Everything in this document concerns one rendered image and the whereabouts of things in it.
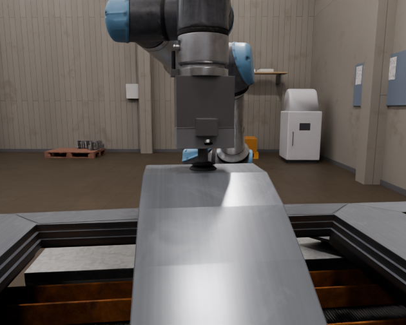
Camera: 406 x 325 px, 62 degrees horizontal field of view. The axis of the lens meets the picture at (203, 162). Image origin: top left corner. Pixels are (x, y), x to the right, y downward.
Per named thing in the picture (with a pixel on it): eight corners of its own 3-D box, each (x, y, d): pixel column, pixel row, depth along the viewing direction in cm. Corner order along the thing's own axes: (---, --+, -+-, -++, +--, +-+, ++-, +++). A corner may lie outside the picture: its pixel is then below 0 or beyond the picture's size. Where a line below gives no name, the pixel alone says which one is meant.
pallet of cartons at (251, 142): (254, 153, 836) (254, 135, 829) (259, 158, 750) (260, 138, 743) (205, 153, 837) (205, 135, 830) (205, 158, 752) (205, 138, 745)
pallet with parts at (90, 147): (106, 153, 840) (106, 140, 835) (95, 158, 758) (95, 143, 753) (59, 153, 842) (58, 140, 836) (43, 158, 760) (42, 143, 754)
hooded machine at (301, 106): (319, 164, 684) (324, 87, 659) (287, 163, 685) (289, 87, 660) (309, 158, 760) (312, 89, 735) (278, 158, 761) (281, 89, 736)
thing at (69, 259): (459, 260, 105) (460, 251, 105) (24, 283, 92) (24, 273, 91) (413, 236, 125) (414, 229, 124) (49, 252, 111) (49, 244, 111)
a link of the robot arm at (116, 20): (171, 49, 104) (100, -23, 56) (205, 49, 103) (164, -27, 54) (171, 88, 105) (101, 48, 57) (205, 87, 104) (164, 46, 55)
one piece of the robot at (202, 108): (172, 43, 43) (174, 169, 45) (241, 45, 44) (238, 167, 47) (169, 55, 52) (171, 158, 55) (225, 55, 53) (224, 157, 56)
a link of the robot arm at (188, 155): (185, 175, 137) (185, 142, 135) (218, 177, 135) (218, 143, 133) (179, 182, 125) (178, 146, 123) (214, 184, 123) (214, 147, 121)
